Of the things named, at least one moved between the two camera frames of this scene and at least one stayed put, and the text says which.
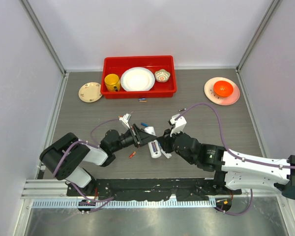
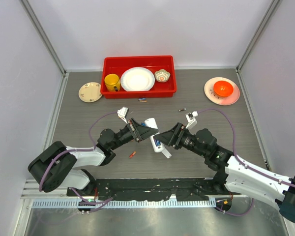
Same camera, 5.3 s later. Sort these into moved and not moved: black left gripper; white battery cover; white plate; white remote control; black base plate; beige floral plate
Moved: black left gripper; white remote control
Not moved: beige floral plate; white battery cover; black base plate; white plate
